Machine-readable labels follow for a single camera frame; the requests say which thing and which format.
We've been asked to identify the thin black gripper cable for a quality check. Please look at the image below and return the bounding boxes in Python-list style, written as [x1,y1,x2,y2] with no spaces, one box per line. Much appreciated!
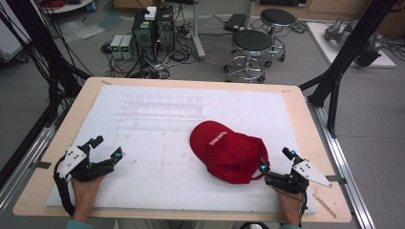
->
[297,187,309,229]

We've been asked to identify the clear plastic tray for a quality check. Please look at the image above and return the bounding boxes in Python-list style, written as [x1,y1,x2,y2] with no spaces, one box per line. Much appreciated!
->
[120,92,204,119]

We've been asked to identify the white box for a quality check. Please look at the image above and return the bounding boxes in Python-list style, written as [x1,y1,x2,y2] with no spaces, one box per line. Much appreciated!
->
[144,6,158,21]

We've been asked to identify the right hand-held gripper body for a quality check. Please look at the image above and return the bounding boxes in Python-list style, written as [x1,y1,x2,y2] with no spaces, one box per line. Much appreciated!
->
[264,158,333,196]

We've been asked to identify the black computer tower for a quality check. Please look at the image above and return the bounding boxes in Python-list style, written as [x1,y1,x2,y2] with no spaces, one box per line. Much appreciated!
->
[131,9,158,62]
[155,5,176,54]

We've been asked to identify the wooden stick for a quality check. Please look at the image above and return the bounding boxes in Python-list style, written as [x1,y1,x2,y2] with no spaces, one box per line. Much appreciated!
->
[312,192,338,219]

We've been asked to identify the tangle of floor cables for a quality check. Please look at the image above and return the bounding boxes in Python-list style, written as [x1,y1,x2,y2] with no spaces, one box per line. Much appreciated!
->
[100,18,204,80]

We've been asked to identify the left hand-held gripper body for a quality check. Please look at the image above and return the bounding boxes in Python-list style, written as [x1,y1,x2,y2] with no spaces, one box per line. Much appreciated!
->
[57,143,117,183]

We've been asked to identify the grey metal stand leg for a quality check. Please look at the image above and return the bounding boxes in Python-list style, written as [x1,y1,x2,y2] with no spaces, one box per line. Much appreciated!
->
[190,0,207,62]

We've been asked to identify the red baseball cap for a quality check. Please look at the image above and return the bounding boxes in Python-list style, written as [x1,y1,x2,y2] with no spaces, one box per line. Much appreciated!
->
[189,119,271,185]

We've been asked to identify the white power supply unit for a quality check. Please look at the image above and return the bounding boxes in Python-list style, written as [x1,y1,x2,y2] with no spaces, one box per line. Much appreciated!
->
[109,33,124,60]
[119,34,136,61]

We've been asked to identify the person's left hand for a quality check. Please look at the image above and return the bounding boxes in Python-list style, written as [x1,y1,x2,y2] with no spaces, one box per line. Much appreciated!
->
[70,174,107,222]

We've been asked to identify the white floor board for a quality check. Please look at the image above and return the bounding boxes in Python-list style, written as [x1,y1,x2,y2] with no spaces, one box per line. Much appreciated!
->
[306,21,397,69]

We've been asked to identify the white foam mat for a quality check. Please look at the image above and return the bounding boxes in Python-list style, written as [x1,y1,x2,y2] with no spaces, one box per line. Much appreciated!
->
[46,84,317,215]

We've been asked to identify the black flat case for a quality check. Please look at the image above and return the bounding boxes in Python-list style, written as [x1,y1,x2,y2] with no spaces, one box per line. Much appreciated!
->
[223,12,252,32]

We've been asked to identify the black round stool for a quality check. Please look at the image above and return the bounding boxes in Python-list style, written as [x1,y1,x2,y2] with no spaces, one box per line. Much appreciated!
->
[223,29,274,84]
[259,8,297,69]

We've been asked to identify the black frame post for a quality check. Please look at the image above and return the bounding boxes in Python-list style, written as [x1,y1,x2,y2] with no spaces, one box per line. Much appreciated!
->
[0,0,94,128]
[298,0,401,139]

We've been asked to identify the aluminium rail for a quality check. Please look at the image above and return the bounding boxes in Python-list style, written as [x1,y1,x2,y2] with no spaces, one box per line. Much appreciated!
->
[0,104,70,214]
[306,98,377,229]

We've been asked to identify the person's right hand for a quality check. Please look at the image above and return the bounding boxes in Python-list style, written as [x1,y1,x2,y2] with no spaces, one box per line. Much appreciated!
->
[274,188,304,227]

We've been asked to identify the black sleeved gripper cable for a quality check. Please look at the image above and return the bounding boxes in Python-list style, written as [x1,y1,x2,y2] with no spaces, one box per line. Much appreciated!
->
[53,155,76,218]

